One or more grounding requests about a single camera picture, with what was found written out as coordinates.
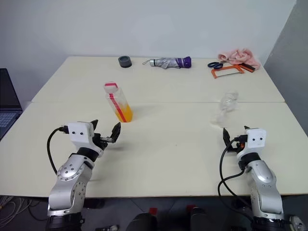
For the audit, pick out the orange hacksaw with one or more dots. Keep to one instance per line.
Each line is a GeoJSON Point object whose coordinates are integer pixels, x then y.
{"type": "Point", "coordinates": [214, 72]}

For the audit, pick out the dark rounded shape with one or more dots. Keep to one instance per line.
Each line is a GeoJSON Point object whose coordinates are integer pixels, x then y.
{"type": "Point", "coordinates": [142, 222]}
{"type": "Point", "coordinates": [201, 220]}

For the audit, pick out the grey shoe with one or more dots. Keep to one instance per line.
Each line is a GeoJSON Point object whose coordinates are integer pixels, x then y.
{"type": "Point", "coordinates": [296, 223]}

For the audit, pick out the clear plastic bottle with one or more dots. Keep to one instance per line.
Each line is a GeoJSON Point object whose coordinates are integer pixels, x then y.
{"type": "Point", "coordinates": [227, 102]}

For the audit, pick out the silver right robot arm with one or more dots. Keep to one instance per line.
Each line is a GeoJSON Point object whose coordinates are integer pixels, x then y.
{"type": "Point", "coordinates": [264, 178]}

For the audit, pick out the dark laptop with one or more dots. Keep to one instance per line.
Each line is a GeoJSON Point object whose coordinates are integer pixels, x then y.
{"type": "Point", "coordinates": [7, 96]}

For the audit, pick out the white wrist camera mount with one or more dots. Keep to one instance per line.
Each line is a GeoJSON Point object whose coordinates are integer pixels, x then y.
{"type": "Point", "coordinates": [79, 132]}
{"type": "Point", "coordinates": [256, 139]}

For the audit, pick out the folded silver purple umbrella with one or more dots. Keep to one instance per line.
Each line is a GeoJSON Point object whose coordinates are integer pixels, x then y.
{"type": "Point", "coordinates": [168, 62]}

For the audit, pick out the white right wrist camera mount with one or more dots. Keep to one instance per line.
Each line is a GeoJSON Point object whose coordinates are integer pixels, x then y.
{"type": "Point", "coordinates": [256, 139]}

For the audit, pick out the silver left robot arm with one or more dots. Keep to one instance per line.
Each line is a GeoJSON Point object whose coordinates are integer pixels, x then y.
{"type": "Point", "coordinates": [69, 173]}

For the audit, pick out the bottle with orange liquid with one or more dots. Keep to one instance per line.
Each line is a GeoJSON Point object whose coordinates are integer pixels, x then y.
{"type": "Point", "coordinates": [124, 113]}

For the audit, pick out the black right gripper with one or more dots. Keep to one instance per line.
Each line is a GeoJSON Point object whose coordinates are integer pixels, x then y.
{"type": "Point", "coordinates": [237, 145]}

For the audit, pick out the grey round tape roll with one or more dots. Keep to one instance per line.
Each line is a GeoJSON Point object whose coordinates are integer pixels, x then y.
{"type": "Point", "coordinates": [125, 62]}

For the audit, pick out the pink towel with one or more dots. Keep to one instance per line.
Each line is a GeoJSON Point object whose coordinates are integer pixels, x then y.
{"type": "Point", "coordinates": [240, 55]}

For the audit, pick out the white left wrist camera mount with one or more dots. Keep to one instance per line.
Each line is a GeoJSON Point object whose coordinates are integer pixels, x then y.
{"type": "Point", "coordinates": [79, 132]}

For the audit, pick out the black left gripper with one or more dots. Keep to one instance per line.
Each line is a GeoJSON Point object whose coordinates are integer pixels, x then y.
{"type": "Point", "coordinates": [102, 140]}

